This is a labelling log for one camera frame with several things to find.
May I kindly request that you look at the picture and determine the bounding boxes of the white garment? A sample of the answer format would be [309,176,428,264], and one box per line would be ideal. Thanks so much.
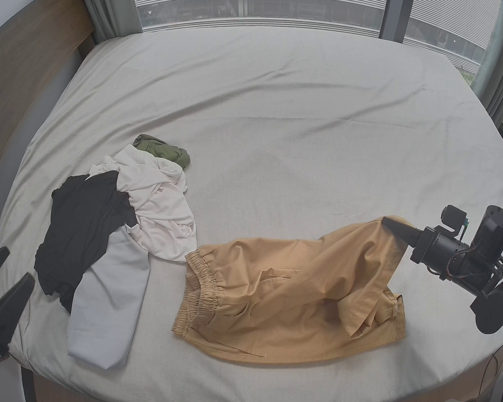
[88,144,198,264]

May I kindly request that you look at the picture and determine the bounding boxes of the black garment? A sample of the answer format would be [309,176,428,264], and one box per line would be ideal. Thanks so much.
[34,173,138,314]

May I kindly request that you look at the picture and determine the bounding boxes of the bed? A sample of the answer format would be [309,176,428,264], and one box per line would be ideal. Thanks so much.
[0,0,503,402]

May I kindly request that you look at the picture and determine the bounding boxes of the pale grey garment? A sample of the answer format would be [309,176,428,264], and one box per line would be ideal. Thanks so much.
[67,224,151,371]

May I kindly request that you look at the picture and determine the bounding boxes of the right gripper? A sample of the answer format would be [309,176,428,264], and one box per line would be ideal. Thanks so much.
[411,226,473,278]

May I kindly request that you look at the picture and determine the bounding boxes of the tan shorts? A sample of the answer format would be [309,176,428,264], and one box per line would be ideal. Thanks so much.
[171,215,406,365]

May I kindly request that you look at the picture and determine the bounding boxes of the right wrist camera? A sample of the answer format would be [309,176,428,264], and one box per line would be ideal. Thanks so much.
[440,205,472,238]

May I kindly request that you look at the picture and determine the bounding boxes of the olive green garment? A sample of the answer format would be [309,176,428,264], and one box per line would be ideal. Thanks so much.
[133,133,191,170]

